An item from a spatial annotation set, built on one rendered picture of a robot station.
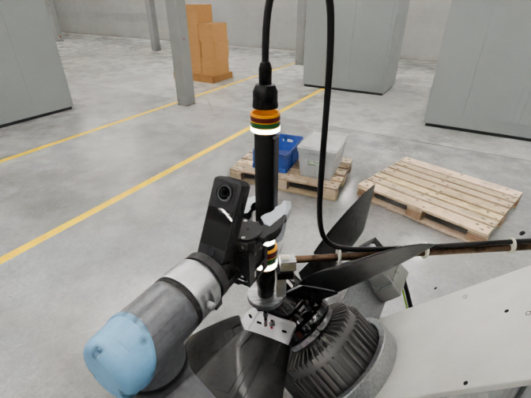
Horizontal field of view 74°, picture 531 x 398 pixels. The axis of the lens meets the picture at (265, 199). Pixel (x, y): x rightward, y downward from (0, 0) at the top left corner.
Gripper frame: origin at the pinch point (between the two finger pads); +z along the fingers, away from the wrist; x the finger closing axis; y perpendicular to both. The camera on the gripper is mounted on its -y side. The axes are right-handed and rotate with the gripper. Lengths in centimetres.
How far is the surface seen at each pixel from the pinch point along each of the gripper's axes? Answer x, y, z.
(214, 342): -15.0, 44.1, -3.1
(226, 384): 0.7, 27.6, -18.1
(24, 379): -145, 149, -14
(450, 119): 7, 140, 540
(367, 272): 16.2, 15.1, 7.0
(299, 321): 4.8, 30.9, 3.0
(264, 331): 0.3, 29.0, -4.5
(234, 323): -11.5, 39.3, 0.9
